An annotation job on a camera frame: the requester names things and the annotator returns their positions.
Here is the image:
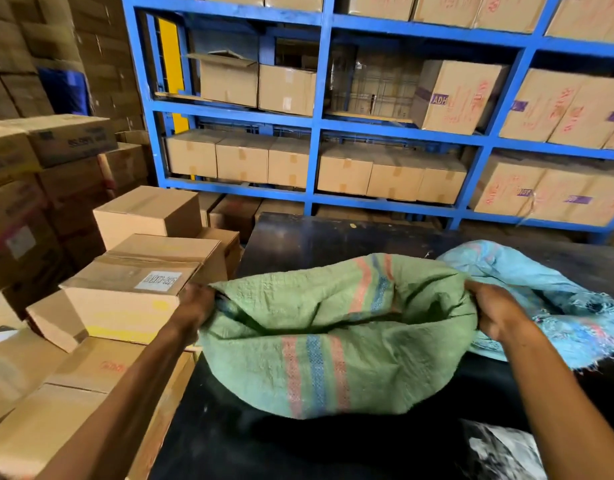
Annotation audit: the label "person's left hand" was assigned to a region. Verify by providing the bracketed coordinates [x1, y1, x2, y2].
[171, 282, 217, 345]

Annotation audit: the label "person's right hand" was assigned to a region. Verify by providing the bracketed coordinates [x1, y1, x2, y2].
[464, 279, 530, 343]

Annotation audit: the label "blue woven sack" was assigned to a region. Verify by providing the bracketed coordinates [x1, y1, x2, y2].
[436, 239, 614, 371]

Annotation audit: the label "green woven sack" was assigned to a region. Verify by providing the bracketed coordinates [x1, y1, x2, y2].
[197, 253, 479, 421]

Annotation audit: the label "person's right forearm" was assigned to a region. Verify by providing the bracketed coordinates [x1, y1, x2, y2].
[502, 319, 614, 480]

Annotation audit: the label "person's left forearm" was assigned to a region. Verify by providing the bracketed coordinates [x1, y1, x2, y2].
[34, 319, 203, 480]

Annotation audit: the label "pile of brown cardboard boxes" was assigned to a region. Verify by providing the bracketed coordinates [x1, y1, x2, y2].
[0, 0, 243, 480]

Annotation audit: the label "rows of red printed boxes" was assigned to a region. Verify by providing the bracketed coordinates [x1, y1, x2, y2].
[201, 0, 614, 228]

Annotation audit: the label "blue metal shelf rack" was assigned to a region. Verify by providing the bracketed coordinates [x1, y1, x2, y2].
[120, 0, 614, 245]

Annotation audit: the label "flat cardboard sheet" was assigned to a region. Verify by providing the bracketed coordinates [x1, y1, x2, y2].
[324, 111, 413, 125]

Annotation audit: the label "yellow vertical post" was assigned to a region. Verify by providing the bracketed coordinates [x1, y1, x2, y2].
[157, 17, 190, 135]

